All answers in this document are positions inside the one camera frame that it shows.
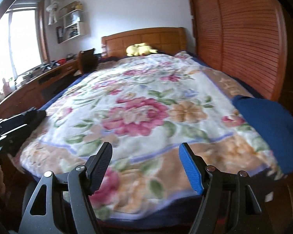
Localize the wooden louvered wardrobe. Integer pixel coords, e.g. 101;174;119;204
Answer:
190;0;293;116

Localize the tied white curtain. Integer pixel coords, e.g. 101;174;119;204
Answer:
46;0;60;25

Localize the wooden desk chair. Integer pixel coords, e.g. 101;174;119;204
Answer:
77;48;98;74

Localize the black folded garment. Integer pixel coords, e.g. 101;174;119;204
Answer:
15;107;46;135

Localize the floral bed blanket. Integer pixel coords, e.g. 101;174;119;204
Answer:
18;52;283;221

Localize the navy blue suit jacket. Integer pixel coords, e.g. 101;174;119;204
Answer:
232;95;293;174

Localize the white wall shelf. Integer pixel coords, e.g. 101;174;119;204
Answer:
56;1;86;44

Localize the wooden bed headboard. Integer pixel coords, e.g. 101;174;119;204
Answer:
102;27;187;58

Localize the long wooden desk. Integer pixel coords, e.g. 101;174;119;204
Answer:
0;60;78;118

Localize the red bowl on desk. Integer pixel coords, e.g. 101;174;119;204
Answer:
57;58;66;65

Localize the yellow plush toy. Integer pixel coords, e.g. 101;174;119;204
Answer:
126;43;158;57

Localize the window with wooden frame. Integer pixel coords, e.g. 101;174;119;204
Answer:
0;0;49;91

